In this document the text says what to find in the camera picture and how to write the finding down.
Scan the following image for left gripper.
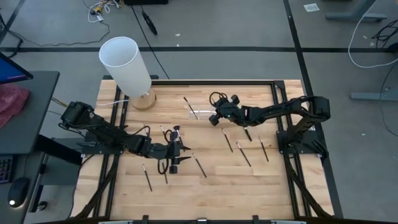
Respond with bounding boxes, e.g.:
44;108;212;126
169;132;193;174

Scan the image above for clear acrylic organizer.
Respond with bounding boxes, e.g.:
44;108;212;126
187;106;219;121

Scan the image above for white shade wooden base lamp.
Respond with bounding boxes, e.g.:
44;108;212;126
98;36;157;111

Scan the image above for black marker-shaped tool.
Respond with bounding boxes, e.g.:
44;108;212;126
141;10;159;36

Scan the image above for black box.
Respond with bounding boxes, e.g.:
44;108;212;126
123;0;169;6

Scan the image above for white paper tag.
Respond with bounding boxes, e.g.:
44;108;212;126
303;2;321;13

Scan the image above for black caster wheel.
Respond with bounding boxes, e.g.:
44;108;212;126
35;200;49;213

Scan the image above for black side desk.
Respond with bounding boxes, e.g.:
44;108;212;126
0;70;60;224

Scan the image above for grey desk foot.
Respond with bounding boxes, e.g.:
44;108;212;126
349;86;398;102
325;0;389;23

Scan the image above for black computer mouse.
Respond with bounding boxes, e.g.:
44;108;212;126
7;176;31;208

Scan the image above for pink cloth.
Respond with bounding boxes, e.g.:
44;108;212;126
0;83;31;129

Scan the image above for black keyboard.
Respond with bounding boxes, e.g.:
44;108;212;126
0;154;14;185

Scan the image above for computer monitor blue screen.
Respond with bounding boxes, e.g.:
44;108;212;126
0;51;34;85

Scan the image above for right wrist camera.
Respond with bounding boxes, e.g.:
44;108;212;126
216;98;231;113

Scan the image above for black aluminium table frame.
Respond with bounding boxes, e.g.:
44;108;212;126
70;79;345;224

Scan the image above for white lamp cable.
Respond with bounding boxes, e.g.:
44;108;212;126
104;98;131;107

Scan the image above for black floor cable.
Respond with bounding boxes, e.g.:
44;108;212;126
129;4;171;80

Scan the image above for yellow cables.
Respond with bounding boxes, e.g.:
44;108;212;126
50;96;84;115

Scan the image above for white floor cable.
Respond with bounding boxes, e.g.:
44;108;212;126
347;14;398;69

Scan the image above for white yellow cable bundle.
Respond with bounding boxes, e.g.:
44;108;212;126
87;0;121;24

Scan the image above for black cable tangle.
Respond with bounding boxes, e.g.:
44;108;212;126
371;19;398;50

